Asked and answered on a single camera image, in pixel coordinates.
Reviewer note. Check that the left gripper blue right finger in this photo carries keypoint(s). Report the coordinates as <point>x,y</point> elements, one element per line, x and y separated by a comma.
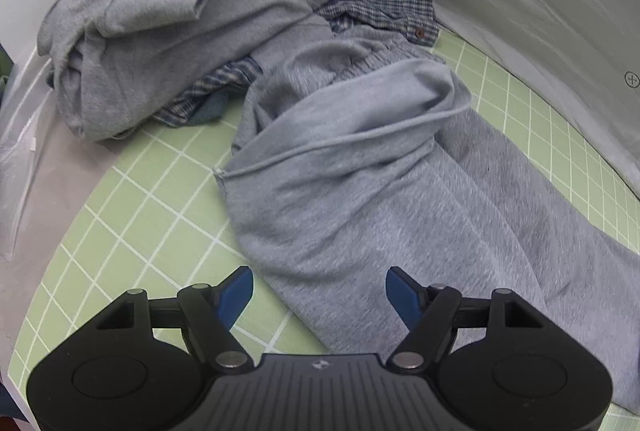
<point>428,313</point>

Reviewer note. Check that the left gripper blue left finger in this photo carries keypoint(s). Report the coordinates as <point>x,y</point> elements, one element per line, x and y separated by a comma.
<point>209,313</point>

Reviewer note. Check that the grey sweatpants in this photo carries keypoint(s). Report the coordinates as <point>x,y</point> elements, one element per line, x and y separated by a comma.
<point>358,151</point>

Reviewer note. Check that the green grid cutting mat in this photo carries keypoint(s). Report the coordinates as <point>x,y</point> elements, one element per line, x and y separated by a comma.
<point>157,221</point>

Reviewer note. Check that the clear plastic bag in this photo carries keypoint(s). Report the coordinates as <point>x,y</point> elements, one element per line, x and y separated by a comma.
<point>27,111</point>

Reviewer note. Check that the blue plaid shirt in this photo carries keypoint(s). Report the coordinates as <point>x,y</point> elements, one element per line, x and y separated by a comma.
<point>206,99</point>

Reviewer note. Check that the grey hooded sweatshirt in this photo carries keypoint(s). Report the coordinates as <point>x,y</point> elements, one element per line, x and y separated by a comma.
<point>117,62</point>

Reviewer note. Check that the green fabric at left edge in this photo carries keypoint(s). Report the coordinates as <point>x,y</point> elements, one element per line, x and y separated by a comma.
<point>6,66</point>

